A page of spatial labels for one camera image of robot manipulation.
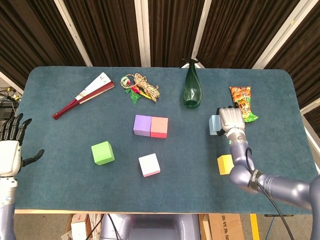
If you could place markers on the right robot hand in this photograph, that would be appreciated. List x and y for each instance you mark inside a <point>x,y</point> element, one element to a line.
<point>231,117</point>

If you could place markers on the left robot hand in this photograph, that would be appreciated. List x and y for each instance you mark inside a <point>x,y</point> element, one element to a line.
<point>8,155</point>

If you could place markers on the light blue foam cube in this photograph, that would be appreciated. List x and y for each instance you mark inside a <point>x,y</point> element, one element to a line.
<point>214,125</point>

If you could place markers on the yellow foam cube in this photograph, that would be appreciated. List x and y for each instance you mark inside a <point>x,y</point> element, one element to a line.
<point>223,163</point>

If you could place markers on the purple foam cube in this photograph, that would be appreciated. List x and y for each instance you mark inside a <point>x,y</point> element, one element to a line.
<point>142,125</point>

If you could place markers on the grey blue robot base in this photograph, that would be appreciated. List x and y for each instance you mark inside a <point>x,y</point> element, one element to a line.
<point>150,225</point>

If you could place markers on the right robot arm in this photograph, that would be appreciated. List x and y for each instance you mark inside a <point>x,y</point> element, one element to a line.
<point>275,185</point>

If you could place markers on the orange green snack bag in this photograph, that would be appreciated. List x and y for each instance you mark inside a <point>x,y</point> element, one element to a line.
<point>241,96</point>

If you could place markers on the dark green glass bottle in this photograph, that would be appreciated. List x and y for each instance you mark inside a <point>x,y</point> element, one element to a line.
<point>192,95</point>

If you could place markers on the red foam cube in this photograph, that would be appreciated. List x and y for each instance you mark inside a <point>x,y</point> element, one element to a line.
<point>159,126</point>

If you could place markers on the blue felt table mat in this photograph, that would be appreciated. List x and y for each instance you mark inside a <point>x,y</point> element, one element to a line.
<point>187,190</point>

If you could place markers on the green foam cube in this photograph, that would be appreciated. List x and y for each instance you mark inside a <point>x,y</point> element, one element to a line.
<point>102,153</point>

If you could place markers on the pale pink foam cube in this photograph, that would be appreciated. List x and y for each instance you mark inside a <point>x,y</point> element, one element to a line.
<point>149,163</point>

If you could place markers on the colourful tassel ornament green leaves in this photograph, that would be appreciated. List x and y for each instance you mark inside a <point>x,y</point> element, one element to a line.
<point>133,96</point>

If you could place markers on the white cardboard box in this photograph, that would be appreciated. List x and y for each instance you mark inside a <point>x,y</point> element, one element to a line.
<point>78,227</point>

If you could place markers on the brown cardboard box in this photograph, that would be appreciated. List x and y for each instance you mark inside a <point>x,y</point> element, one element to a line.
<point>225,227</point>

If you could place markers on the folding fan dark red ribs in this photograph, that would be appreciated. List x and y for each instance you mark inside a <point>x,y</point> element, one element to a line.
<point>97,85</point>

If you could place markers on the dark brown pleated curtain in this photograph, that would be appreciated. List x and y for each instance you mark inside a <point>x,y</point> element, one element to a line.
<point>112,30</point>

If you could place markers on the white metal frame post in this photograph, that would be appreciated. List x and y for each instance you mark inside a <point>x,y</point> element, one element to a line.
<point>311,106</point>
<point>143,32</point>
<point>199,32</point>
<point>280,32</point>
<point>11,85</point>
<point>74,32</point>

